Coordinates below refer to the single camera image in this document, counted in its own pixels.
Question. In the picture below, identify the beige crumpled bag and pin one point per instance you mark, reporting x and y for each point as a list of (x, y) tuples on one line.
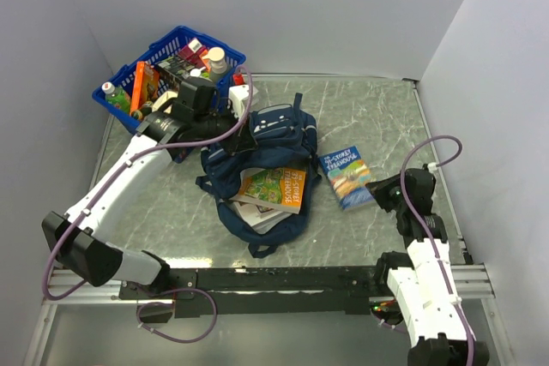
[(164, 101)]

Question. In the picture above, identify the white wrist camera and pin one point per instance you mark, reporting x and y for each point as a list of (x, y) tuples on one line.
[(431, 167), (238, 96)]

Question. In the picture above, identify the purple paperback book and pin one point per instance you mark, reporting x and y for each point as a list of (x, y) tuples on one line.
[(254, 212)]

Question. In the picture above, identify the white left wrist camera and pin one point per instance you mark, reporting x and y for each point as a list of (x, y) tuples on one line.
[(238, 96)]

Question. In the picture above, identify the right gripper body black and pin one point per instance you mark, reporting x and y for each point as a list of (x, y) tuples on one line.
[(389, 196)]

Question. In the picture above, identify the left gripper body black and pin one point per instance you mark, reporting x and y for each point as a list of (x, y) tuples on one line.
[(232, 141)]

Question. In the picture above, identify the green soda bottle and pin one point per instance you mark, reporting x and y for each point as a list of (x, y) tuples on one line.
[(117, 97)]

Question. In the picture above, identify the white coffee cover book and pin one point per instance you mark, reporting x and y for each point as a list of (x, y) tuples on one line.
[(263, 226)]

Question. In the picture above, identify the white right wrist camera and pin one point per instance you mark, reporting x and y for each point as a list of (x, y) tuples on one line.
[(431, 167)]

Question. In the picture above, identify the navy blue student backpack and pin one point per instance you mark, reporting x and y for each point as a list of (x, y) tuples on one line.
[(276, 136)]

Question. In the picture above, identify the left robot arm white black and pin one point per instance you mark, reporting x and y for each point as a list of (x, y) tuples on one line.
[(79, 238)]

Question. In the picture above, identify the blue paperback book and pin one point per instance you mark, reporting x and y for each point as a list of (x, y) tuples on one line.
[(348, 175)]

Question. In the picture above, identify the blue plastic shopping basket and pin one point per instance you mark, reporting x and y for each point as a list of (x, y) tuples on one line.
[(130, 95)]

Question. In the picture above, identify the orange treehouse paperback book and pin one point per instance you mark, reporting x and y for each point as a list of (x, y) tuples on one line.
[(280, 188)]

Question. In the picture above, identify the black green box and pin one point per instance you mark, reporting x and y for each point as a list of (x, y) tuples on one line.
[(174, 73)]

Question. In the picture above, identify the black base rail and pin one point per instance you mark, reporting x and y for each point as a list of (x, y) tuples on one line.
[(268, 290)]

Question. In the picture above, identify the orange snack box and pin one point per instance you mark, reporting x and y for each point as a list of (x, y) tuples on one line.
[(146, 85)]

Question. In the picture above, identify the small red white box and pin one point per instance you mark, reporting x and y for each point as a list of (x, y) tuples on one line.
[(192, 53)]

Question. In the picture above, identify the beige cap bottle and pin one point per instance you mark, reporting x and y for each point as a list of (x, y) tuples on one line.
[(216, 60)]

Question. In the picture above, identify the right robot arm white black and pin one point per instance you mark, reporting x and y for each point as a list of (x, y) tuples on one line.
[(420, 279)]

